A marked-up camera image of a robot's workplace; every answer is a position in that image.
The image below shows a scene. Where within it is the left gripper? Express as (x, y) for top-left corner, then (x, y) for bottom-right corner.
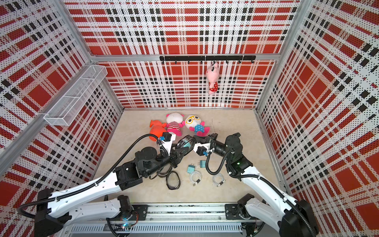
(144, 143), (189, 177)

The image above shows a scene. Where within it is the teal charger top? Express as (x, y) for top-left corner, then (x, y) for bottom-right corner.
(180, 137), (193, 148)

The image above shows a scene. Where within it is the teal charger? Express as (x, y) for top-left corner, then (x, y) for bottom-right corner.
(180, 137), (193, 148)
(199, 160), (206, 168)
(187, 165), (195, 174)

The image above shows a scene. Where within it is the black cable top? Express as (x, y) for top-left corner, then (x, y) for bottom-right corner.
(176, 134), (196, 150)

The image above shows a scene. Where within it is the black cable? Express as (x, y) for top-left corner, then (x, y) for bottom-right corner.
(156, 165), (174, 178)
(165, 170), (181, 191)
(176, 134), (196, 150)

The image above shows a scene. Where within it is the white cable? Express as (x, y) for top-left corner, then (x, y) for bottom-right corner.
(212, 173), (226, 187)
(189, 171), (202, 187)

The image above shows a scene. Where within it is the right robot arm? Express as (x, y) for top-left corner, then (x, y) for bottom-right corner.
(193, 133), (319, 237)

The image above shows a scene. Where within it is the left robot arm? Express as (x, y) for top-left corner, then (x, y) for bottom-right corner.
(17, 138), (189, 237)

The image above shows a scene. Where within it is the teal charger bottom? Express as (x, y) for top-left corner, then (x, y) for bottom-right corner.
(187, 165), (195, 174)

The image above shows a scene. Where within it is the orange plush toy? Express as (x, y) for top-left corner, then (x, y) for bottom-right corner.
(150, 120), (167, 137)

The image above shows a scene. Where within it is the pink striped plush doll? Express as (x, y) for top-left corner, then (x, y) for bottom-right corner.
(166, 113), (184, 136)

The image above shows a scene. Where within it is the pink hanging plush toy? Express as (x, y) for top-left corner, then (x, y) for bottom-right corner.
(206, 62), (220, 95)

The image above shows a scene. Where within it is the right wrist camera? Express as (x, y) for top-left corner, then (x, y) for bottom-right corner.
(193, 143), (210, 157)

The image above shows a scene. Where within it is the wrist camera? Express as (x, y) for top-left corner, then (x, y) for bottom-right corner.
(159, 132), (172, 142)
(193, 143), (210, 157)

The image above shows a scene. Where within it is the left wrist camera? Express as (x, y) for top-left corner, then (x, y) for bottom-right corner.
(159, 132), (172, 142)

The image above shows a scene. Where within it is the black coiled cable bottom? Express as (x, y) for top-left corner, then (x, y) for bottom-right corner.
(165, 170), (181, 191)

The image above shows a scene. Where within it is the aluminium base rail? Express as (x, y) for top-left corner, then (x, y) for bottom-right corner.
(60, 202), (310, 237)

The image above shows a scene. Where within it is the black hook rail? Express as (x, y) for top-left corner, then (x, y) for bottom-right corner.
(159, 55), (257, 63)

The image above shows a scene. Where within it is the white wire mesh basket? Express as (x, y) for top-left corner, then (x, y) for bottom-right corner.
(43, 65), (107, 126)

